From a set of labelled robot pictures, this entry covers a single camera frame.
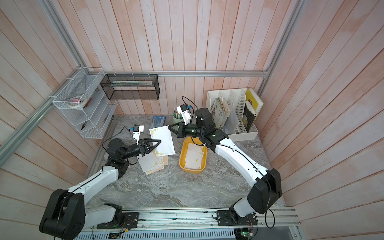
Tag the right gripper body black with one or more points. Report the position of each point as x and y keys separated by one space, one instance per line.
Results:
x=192 y=131

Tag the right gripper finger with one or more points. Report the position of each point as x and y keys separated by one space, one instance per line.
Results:
x=174 y=126
x=175 y=132

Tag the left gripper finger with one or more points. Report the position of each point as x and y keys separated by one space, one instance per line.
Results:
x=152 y=146
x=153 y=142

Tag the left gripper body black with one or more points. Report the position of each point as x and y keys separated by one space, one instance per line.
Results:
x=142 y=147

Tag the white yellow-pattern paper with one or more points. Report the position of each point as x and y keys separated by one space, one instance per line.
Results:
x=150 y=162
x=166 y=147

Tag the yellow plastic storage box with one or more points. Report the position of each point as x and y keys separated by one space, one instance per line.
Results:
x=188 y=141

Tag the pink lined paper sheet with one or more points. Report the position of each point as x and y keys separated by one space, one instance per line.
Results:
x=166 y=160

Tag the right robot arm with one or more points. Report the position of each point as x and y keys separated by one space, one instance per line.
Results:
x=266 y=184

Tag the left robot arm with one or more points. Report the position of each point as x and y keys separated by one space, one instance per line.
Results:
x=66 y=216

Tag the stack of stationery paper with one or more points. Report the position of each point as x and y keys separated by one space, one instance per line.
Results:
x=194 y=157

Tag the green pen holder cup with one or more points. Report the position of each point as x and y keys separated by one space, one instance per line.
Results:
x=177 y=118

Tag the blue booklet on table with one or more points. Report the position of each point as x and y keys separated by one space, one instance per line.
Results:
x=158 y=121

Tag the illustrated magazine in organizer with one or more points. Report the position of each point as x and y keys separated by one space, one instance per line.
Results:
x=220 y=112

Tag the grey folder in organizer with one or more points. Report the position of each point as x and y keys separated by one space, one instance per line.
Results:
x=232 y=120

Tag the white plastic file organizer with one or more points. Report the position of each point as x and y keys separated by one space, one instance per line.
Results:
x=237 y=97

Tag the dark book in organizer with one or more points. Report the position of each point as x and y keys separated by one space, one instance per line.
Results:
x=249 y=116

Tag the yellow book in organizer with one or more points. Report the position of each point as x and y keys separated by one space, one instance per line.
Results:
x=254 y=100

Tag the tape roll on shelf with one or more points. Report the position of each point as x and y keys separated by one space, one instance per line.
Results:
x=77 y=102

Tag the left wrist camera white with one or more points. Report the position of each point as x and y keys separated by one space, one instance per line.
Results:
x=136 y=130

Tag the black mesh wall basket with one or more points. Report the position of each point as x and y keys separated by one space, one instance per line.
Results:
x=131 y=87

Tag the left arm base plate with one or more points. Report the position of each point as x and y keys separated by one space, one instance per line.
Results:
x=127 y=220

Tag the white mesh wall shelf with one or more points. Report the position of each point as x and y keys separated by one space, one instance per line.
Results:
x=91 y=121

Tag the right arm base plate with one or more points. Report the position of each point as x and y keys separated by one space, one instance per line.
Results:
x=229 y=218

